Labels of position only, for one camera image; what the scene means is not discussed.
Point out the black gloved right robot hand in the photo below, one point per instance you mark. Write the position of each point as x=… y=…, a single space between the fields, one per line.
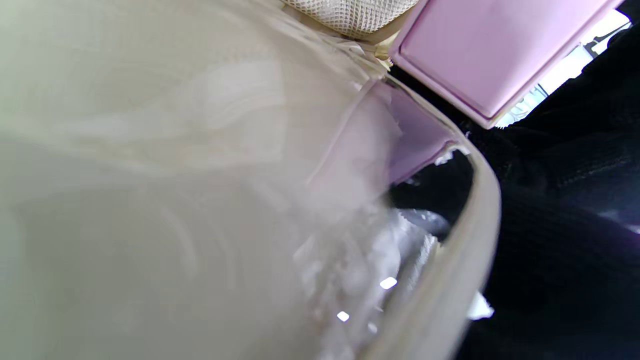
x=565 y=225

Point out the pink jewelry box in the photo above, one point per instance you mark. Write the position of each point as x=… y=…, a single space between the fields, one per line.
x=475 y=50

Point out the white leather bag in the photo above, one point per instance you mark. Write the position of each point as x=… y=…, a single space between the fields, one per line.
x=150 y=200

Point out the crumpled white stuffing paper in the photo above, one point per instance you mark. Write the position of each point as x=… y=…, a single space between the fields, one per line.
x=400 y=235

